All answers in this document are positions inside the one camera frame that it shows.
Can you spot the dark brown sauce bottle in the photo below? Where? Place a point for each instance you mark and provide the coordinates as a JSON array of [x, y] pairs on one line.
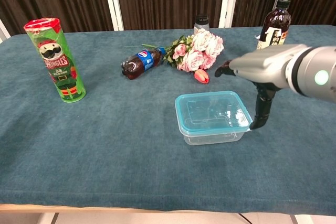
[[275, 27]]

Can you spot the clear plastic container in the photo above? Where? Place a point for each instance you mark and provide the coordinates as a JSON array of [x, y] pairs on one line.
[[210, 137]]

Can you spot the green Pringles can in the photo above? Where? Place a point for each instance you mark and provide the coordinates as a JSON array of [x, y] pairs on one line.
[[59, 64]]

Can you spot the Pepsi cola bottle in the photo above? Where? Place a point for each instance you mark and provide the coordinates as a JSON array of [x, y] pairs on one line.
[[141, 62]]

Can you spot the red tulip flower head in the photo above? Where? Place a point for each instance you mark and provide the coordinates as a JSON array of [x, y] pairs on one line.
[[202, 76]]

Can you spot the pink artificial flower bouquet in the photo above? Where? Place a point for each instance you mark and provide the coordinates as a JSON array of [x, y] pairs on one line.
[[202, 48]]

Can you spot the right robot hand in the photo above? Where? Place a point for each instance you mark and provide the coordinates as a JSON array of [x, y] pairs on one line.
[[262, 64]]

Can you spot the grey bottle black cap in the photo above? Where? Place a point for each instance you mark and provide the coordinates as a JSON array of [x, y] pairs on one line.
[[201, 23]]

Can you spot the teal tablecloth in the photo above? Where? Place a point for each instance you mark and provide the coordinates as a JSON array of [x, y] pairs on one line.
[[118, 142]]

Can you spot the teal plastic lid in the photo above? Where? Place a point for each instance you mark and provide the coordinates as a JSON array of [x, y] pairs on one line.
[[207, 108]]

